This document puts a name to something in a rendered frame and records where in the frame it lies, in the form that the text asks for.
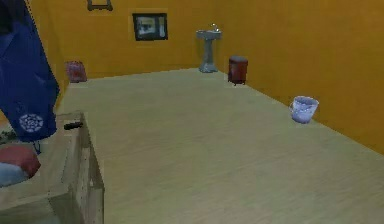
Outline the pale blue bucket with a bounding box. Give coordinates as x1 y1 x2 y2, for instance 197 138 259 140
288 95 320 125

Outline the red cushion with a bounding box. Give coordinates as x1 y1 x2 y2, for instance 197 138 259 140
0 144 42 179

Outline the small black remote control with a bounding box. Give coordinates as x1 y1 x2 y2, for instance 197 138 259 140
63 121 84 131

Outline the dark frame on wall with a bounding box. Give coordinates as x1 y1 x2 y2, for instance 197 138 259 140
86 0 114 12

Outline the blue hanging cloth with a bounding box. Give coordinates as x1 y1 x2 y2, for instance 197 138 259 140
0 0 61 144

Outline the grey pedestal sink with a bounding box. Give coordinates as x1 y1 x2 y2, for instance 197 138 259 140
195 23 223 74

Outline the dark red bin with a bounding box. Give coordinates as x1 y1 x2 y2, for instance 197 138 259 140
227 55 249 87

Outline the black framed wall picture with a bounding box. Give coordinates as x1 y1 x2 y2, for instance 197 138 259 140
131 12 169 42

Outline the pale blue cushion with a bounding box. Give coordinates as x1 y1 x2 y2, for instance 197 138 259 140
0 161 30 188

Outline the pink red bag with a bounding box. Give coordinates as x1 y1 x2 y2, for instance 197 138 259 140
64 60 88 84

